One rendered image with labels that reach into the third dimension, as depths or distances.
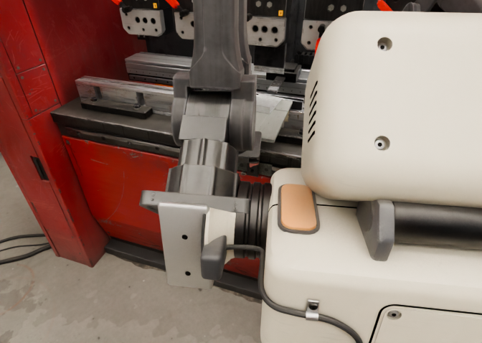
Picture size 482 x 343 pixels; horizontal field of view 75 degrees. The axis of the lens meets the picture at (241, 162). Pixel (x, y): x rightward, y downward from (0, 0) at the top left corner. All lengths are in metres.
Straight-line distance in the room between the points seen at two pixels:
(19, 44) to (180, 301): 1.26
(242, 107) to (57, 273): 1.73
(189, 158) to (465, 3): 0.54
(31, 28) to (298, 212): 1.27
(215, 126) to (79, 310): 1.53
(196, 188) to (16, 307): 1.69
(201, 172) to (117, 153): 1.03
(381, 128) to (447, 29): 0.09
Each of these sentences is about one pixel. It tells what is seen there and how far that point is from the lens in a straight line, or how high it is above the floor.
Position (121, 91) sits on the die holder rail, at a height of 0.95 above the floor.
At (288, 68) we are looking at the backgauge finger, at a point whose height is 1.03.
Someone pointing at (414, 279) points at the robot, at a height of 1.23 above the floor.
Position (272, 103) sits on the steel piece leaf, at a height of 1.00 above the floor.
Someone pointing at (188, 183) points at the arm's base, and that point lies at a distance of 0.33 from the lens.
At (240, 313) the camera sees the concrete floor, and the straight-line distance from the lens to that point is 1.63.
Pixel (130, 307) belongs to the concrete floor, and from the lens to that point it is 1.73.
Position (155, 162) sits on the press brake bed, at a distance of 1.26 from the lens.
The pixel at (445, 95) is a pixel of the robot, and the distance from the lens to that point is 0.26.
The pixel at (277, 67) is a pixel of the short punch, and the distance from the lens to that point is 1.04.
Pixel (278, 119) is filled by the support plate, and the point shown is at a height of 1.00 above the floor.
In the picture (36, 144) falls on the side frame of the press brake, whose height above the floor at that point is 0.78.
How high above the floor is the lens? 1.43
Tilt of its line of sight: 35 degrees down
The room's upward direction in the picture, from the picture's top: straight up
